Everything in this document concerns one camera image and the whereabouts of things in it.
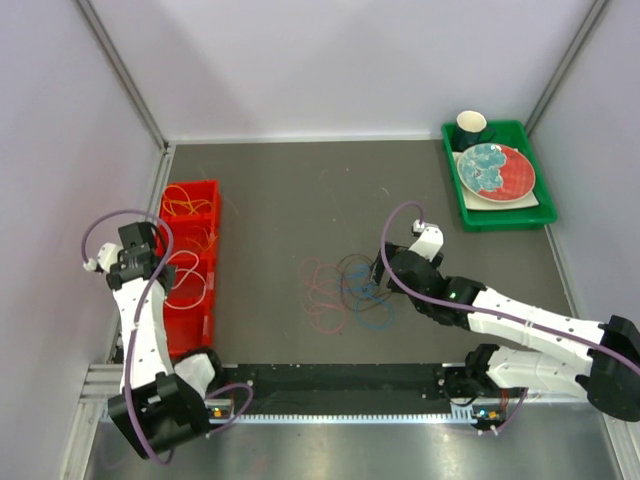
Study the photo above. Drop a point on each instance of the white square plate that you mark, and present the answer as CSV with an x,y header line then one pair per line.
x,y
473,203

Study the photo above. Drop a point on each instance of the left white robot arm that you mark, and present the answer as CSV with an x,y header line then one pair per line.
x,y
161,402

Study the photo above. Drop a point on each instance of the green plastic tray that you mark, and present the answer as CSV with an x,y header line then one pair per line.
x,y
510,133

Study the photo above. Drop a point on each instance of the red and blue plate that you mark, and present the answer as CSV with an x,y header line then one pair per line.
x,y
496,173

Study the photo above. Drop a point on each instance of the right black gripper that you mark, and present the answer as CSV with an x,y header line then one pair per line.
x,y
376,272

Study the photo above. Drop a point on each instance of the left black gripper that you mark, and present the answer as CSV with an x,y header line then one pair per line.
x,y
169,277

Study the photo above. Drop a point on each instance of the white slotted cable duct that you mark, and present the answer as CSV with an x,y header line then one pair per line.
x,y
477,417

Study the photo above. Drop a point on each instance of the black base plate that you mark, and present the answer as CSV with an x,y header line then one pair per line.
x,y
351,389

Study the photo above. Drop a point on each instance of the red compartment bin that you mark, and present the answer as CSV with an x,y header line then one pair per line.
x,y
193,212

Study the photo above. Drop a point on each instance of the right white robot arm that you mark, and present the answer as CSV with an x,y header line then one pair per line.
x,y
588,359

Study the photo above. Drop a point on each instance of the dark green mug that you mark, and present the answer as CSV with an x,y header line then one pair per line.
x,y
471,128

